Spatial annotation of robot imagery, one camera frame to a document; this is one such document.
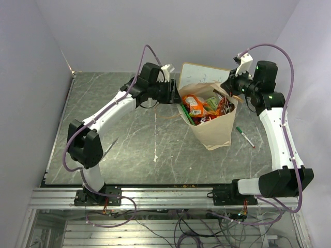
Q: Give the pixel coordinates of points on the red snack bag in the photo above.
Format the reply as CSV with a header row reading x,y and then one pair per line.
x,y
224,107

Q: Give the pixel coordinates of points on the whiteboard with wooden frame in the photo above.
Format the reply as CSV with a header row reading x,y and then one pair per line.
x,y
194,73

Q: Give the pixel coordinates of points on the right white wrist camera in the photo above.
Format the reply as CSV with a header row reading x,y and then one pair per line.
x,y
244,63

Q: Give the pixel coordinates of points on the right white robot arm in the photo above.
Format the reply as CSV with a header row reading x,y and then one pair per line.
x,y
288,177

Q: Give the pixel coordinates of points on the orange mango snack bag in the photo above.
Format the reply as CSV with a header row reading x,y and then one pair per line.
x,y
198,107

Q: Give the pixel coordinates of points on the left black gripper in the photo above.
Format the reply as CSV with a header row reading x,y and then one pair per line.
x,y
173,97

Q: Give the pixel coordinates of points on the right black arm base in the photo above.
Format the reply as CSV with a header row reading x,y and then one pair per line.
x,y
228,195

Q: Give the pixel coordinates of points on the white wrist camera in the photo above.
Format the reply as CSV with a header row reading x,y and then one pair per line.
x,y
165,73
244,63

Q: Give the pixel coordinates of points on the yellow green snack packet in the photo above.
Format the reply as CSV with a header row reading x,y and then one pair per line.
x,y
213,102

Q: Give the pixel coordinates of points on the beige paper bag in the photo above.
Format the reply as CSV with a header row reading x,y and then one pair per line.
x,y
217,132

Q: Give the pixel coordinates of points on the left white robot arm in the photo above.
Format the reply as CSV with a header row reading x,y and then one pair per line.
x,y
84,137

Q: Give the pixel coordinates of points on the grey pen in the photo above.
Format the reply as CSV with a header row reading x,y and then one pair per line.
x,y
109,148

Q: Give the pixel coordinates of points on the aluminium rail frame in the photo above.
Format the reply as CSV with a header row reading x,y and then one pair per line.
x,y
164,174

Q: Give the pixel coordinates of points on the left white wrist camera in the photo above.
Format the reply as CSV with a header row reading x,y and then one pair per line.
x,y
165,73

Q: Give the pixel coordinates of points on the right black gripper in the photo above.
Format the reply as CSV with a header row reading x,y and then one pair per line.
x,y
229,85

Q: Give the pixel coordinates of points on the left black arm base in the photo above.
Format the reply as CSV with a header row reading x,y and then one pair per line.
x,y
85,197

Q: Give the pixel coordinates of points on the large green Chiaba chips bag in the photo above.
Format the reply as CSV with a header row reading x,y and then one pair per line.
x,y
187,115

